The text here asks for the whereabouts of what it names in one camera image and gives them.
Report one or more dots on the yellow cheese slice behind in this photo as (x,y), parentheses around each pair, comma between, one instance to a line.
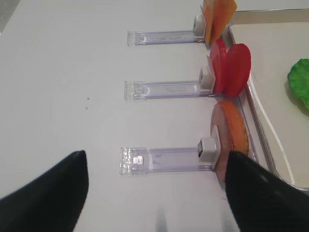
(208,13)

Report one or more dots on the clear holder rail with tomato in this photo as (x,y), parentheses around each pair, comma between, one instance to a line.
(203,87)

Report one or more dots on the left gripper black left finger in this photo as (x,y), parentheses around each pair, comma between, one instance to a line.
(52,202)

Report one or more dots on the orange bread bun slice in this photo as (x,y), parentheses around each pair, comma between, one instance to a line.
(238,137)

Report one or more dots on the rear red tomato slice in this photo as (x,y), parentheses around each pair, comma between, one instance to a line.
(217,64)

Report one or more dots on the clear holder rail with cheese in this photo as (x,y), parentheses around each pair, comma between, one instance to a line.
(196,35)

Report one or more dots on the clear holder rail with bun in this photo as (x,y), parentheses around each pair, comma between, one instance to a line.
(203,157)

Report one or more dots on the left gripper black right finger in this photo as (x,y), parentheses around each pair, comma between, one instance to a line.
(260,201)

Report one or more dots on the green lettuce leaf on tray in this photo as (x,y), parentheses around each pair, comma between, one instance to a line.
(298,79)

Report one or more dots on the metal tray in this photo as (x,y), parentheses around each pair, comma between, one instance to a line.
(277,39)

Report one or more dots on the orange cheese slice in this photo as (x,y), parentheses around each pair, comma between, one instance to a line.
(223,12)

